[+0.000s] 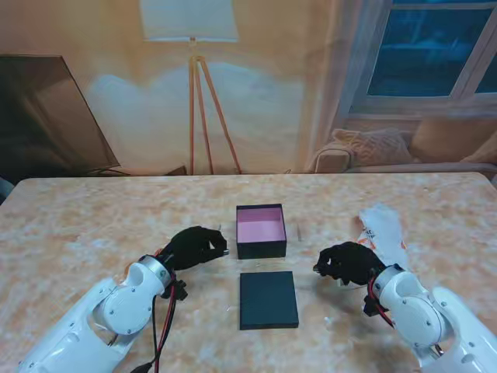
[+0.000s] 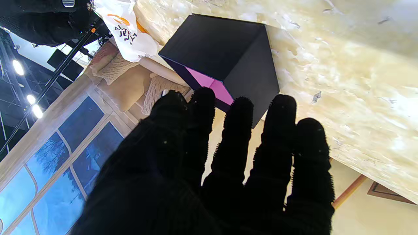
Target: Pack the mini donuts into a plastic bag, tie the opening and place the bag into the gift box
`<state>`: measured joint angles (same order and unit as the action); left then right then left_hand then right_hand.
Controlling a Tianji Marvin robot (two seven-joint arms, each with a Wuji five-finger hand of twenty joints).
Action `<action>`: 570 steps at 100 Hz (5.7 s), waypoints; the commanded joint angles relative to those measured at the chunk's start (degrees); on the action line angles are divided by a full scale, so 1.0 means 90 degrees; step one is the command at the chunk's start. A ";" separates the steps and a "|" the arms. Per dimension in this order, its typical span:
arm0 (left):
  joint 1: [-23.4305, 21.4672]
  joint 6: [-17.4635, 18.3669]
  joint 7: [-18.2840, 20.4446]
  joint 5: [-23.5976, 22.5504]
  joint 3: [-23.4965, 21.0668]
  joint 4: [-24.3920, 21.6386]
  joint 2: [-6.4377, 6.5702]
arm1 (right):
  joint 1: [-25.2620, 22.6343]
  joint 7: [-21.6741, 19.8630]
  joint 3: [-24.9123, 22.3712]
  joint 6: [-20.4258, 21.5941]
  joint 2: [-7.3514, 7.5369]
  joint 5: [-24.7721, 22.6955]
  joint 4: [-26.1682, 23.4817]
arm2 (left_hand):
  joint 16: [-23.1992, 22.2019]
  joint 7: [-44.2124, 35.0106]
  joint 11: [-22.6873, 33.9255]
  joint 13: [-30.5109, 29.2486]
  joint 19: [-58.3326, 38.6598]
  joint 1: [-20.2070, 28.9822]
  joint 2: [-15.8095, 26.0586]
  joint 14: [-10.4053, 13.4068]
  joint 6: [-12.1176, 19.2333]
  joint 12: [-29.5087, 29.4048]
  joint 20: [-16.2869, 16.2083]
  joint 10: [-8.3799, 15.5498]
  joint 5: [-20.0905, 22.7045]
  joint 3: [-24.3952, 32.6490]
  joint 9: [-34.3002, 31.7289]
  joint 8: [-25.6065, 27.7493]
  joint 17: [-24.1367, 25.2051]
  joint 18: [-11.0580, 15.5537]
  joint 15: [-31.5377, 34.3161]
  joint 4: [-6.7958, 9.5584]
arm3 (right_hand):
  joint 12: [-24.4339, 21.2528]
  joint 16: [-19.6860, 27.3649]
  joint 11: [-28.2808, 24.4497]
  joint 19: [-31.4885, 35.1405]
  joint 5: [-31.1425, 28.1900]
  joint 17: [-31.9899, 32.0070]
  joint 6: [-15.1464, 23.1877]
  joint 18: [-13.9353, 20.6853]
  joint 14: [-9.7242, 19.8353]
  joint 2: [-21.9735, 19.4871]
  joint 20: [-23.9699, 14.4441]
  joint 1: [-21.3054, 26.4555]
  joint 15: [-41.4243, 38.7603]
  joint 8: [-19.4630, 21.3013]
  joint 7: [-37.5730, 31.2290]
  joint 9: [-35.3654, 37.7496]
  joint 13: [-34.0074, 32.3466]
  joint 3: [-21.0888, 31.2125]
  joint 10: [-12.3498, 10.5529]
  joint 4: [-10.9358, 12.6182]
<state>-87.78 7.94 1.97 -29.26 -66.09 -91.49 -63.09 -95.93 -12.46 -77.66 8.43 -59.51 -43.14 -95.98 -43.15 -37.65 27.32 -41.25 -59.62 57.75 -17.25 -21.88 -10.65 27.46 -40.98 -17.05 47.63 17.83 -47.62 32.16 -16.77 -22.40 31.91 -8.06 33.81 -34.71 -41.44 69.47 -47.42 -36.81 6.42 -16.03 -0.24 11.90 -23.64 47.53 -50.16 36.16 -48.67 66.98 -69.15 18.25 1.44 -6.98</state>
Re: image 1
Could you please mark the knitted beige cushion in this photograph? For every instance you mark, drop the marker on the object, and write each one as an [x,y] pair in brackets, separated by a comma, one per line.
[372,147]

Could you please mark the dark flat television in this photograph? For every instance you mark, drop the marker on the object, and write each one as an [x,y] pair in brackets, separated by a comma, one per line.
[39,116]

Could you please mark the white framed window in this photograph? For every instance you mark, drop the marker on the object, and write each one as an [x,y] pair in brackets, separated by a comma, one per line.
[419,50]

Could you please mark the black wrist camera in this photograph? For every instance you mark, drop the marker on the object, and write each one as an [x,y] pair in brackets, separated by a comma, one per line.
[373,307]
[179,290]

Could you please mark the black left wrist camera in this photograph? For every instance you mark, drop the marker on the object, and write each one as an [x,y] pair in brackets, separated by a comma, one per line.
[179,290]

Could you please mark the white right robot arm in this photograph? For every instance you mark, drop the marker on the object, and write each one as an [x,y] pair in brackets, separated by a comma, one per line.
[419,307]

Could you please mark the tripod floor lamp white shade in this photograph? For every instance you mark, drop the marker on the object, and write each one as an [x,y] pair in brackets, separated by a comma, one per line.
[190,19]

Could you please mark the beige sofa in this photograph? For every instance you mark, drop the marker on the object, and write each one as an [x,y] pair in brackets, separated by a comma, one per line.
[446,136]

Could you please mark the white plastic bag orange print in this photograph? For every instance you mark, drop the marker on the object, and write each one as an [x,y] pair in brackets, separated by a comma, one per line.
[382,229]

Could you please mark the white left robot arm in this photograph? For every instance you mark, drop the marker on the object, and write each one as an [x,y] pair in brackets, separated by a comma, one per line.
[124,303]

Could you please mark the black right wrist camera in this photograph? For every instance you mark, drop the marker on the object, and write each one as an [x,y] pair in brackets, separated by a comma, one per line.
[373,307]

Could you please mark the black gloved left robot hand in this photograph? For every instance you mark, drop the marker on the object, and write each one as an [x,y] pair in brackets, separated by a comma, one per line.
[194,248]

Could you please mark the black flat box lid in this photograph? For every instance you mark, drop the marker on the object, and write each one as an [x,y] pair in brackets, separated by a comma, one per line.
[268,301]

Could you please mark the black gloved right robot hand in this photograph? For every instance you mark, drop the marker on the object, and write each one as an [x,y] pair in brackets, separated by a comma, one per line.
[349,264]

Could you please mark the black gift box pink inside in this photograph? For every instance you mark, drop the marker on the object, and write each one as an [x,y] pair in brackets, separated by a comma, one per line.
[258,249]

